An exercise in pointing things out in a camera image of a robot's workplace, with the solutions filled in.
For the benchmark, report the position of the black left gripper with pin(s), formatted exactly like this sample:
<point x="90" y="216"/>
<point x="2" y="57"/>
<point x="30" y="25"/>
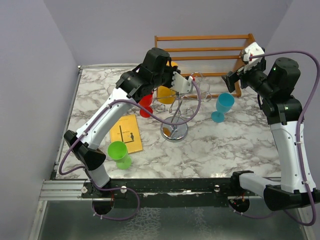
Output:
<point x="171" y="69"/>

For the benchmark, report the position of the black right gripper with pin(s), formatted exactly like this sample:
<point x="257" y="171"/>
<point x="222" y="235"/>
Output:
<point x="239" y="74"/>

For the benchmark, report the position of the yellow plastic wine glass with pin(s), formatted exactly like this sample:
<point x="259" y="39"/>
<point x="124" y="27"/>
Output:
<point x="165" y="95"/>

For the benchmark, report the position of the blue plastic wine glass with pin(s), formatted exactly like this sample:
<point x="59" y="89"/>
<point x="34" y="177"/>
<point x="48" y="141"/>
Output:
<point x="224" y="103"/>

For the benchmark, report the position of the clear wine glass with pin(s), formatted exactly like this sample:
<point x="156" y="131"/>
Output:
<point x="204" y="94"/>

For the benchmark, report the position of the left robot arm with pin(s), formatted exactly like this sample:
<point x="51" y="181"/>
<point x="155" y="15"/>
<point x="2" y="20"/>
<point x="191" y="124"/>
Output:
<point x="132" y="86"/>

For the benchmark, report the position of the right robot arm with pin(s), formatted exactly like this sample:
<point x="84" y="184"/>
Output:
<point x="282" y="110"/>

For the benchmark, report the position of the red plastic wine glass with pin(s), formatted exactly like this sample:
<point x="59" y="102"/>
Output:
<point x="146" y="102"/>

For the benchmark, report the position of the chrome wine glass rack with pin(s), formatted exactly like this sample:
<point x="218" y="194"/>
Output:
<point x="176" y="129"/>

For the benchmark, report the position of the wooden slatted rack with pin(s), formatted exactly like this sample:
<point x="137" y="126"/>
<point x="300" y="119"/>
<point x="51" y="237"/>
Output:
<point x="206" y="57"/>

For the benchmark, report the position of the green plastic wine glass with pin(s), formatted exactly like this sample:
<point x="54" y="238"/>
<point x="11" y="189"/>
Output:
<point x="118" y="152"/>

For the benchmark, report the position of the clear champagne flute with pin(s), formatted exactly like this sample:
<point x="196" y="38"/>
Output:
<point x="110" y="89"/>

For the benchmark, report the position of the yellow book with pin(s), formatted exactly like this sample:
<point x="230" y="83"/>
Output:
<point x="126" y="130"/>

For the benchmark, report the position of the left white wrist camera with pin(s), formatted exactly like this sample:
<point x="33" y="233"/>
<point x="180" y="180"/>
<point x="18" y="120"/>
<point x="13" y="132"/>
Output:
<point x="181" y="84"/>

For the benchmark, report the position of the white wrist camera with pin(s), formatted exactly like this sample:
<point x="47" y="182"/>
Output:
<point x="181" y="84"/>
<point x="250" y="53"/>

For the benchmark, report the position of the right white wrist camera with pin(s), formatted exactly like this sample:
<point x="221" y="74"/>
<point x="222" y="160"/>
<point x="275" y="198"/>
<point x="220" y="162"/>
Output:
<point x="250" y="53"/>

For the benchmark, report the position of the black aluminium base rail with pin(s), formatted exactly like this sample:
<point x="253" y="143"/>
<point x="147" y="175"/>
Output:
<point x="147" y="193"/>

